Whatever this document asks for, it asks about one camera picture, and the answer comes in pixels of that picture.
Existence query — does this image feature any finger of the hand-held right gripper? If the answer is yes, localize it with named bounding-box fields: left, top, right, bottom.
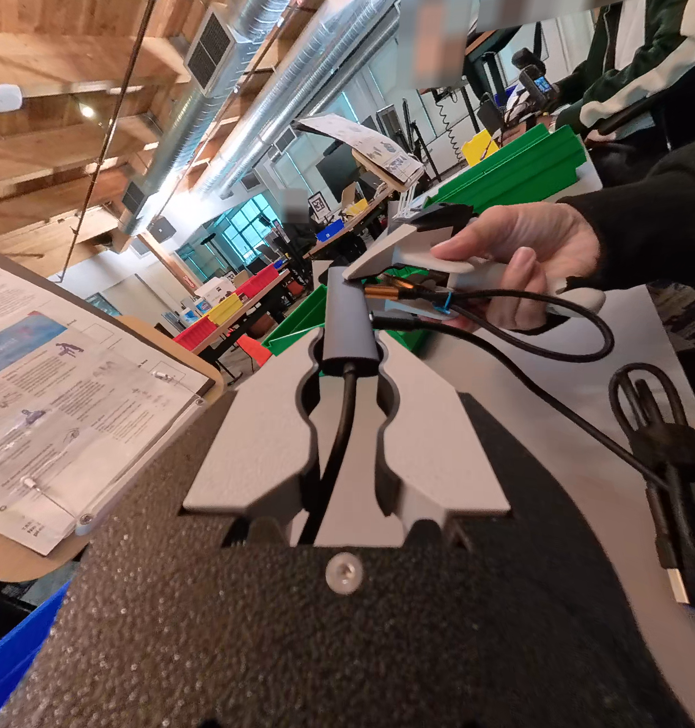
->
left=342, top=223, right=446, bottom=281
left=390, top=256, right=499, bottom=288

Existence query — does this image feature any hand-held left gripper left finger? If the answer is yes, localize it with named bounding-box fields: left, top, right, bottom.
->
left=182, top=330, right=325, bottom=517

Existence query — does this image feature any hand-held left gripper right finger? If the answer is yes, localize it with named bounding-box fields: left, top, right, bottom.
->
left=375, top=331, right=511, bottom=523

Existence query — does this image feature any black cable gold plug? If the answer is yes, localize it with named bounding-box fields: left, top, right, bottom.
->
left=363, top=284, right=616, bottom=365

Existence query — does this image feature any black braided cable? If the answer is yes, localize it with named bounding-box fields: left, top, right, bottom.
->
left=370, top=310, right=673, bottom=496

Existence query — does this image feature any dark grey usb hub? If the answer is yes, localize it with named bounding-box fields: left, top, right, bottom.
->
left=322, top=266, right=381, bottom=377

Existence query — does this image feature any black hub cable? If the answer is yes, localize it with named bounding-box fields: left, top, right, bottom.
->
left=296, top=364, right=360, bottom=547

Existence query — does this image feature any green plastic bin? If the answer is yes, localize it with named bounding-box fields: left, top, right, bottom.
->
left=424, top=122, right=588, bottom=216
left=262, top=283, right=431, bottom=358

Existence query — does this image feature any person's right forearm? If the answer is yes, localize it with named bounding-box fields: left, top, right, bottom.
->
left=558, top=136, right=695, bottom=288

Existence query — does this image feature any person's right hand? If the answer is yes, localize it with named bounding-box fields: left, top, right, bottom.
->
left=430, top=201, right=602, bottom=334

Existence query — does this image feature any yellow plastic bin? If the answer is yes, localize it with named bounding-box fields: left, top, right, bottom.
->
left=461, top=130, right=499, bottom=167
left=208, top=296, right=243, bottom=325

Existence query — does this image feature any instruction sheet on clipboard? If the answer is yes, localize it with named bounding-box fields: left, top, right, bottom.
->
left=0, top=253, right=226, bottom=584

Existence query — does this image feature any red plastic bin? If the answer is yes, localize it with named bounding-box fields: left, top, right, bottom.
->
left=234, top=266, right=280, bottom=299
left=173, top=315, right=219, bottom=351

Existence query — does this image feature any wooden background table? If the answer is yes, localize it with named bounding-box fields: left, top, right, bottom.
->
left=177, top=270, right=294, bottom=365

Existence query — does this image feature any printed instruction sheet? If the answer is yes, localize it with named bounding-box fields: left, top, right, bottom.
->
left=0, top=259, right=212, bottom=555

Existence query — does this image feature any dark ceiling pipe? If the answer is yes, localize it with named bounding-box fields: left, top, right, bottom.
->
left=57, top=0, right=157, bottom=282

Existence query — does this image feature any blue plastic bin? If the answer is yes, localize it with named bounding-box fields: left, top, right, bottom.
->
left=0, top=580, right=72, bottom=712

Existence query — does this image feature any black coiled cord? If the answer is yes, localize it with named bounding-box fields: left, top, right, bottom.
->
left=439, top=88, right=459, bottom=149

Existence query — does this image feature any black camera device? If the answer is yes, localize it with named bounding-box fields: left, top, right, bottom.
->
left=511, top=48, right=561, bottom=109

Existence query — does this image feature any silver ventilation duct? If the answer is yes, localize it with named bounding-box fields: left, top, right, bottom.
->
left=123, top=0, right=303, bottom=234
left=200, top=0, right=399, bottom=197

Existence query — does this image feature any bundled black usb cable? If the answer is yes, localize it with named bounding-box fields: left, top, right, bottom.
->
left=608, top=363, right=695, bottom=605

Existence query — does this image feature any duct vent grille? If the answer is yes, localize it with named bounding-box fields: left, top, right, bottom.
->
left=185, top=8, right=237, bottom=94

